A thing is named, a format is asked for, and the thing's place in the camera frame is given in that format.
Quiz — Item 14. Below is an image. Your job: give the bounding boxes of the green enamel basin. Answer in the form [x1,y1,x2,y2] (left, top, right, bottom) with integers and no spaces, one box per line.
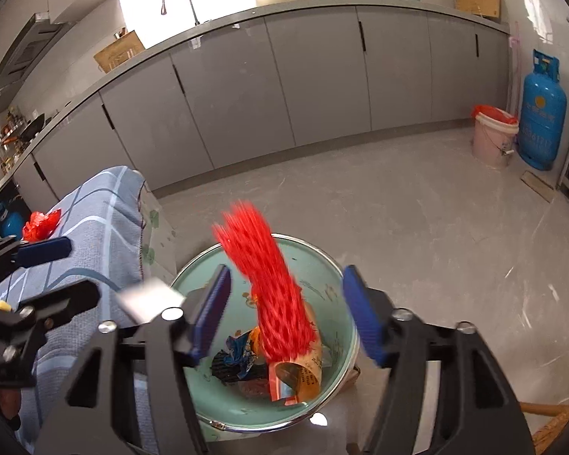
[170,233,361,432]

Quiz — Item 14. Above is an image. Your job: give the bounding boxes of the black range hood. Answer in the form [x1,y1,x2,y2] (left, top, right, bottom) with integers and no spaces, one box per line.
[0,13,77,93]

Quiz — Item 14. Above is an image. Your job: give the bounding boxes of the wooden plank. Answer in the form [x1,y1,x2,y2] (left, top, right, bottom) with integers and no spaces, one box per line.
[520,171,555,204]

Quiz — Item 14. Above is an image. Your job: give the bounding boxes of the wooden stool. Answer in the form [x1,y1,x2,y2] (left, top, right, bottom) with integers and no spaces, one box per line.
[346,400,569,455]

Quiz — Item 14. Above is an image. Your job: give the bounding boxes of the grey kitchen base cabinets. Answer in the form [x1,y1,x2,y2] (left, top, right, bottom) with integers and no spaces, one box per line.
[0,0,512,228]

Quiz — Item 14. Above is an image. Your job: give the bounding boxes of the large blue gas cylinder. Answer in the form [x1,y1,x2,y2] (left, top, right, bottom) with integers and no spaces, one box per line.
[517,49,568,171]

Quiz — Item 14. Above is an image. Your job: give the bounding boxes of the red mesh net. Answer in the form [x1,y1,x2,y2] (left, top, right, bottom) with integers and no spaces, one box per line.
[212,200,321,363]

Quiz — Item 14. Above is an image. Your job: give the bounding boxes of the black wok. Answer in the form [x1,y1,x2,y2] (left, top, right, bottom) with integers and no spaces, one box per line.
[14,113,46,142]

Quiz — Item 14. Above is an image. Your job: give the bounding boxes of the blue checked tablecloth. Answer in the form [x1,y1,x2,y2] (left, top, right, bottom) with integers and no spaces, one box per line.
[0,166,148,441]

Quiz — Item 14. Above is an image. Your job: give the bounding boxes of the wooden cutting board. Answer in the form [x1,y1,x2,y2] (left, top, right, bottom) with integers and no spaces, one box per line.
[93,30,146,74]

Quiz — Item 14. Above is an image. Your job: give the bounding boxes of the white printed tablecloth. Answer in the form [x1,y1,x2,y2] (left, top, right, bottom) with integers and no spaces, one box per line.
[135,182,178,290]

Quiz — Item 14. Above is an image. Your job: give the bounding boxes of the light wooden board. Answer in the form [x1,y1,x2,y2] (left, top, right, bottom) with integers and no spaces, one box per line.
[455,0,502,20]

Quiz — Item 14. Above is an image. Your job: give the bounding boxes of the metal spice rack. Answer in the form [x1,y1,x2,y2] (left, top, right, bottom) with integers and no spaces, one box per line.
[0,107,22,171]

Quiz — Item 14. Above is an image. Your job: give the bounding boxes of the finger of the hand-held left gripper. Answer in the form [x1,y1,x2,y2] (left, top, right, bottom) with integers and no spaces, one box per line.
[0,236,73,295]
[0,279,101,356]

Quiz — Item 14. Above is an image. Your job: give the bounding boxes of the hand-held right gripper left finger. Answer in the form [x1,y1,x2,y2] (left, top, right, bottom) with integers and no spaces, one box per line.
[33,264,232,455]

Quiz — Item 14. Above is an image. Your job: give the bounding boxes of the orange-red crinkled wrapper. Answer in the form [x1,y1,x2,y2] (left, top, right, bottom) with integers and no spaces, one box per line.
[22,210,60,242]

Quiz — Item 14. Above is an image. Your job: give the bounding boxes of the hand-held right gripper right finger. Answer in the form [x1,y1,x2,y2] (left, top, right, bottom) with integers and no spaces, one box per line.
[342,265,536,455]

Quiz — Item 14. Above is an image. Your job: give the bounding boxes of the small blue gas cylinder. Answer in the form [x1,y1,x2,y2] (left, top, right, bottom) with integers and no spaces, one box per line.
[0,196,24,240]

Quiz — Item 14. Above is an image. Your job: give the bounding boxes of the white bin with red bag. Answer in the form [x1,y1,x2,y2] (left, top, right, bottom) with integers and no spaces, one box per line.
[470,104,520,168]

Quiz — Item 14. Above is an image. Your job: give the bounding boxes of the blue and orange snack wrapper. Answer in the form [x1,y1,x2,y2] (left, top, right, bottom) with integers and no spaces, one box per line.
[225,329,266,375]

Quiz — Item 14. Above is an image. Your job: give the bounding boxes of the steel gooseneck faucet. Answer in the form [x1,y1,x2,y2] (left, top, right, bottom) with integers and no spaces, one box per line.
[160,0,201,27]

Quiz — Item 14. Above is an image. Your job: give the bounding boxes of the white sponge block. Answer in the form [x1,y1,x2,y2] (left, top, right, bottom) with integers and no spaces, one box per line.
[116,277,187,324]

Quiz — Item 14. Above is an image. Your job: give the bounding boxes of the dark grey knitted cloth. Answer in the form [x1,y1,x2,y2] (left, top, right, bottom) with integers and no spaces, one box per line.
[210,350,247,384]

